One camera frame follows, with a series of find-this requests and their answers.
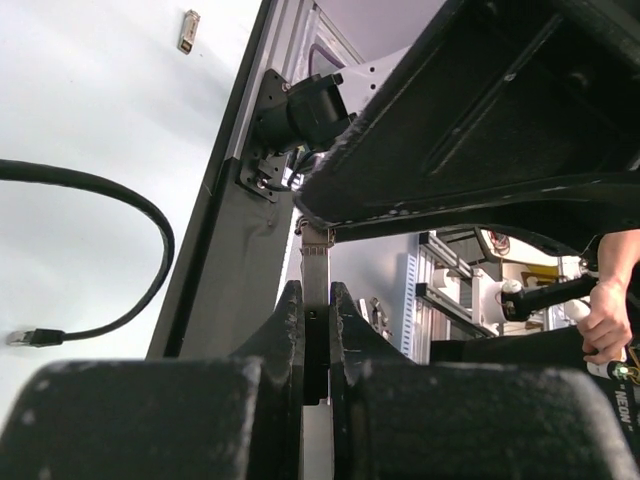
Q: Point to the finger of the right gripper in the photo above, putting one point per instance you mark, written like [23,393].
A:
[501,113]

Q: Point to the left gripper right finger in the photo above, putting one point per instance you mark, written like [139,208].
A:
[395,419]

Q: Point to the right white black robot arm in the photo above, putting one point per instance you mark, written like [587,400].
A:
[316,112]

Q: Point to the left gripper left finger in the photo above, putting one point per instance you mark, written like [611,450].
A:
[238,417]

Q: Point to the silver transceiver plug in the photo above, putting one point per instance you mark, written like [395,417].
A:
[315,277]

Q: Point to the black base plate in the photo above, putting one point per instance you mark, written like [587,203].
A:
[227,274]

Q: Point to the operator bare hand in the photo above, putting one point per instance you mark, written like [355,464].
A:
[606,329]

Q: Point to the operator forearm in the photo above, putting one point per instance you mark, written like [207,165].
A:
[618,254]

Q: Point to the aluminium rail frame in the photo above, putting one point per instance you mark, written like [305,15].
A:
[280,75]

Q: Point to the silver transceiver module upright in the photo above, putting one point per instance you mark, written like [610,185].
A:
[188,31]

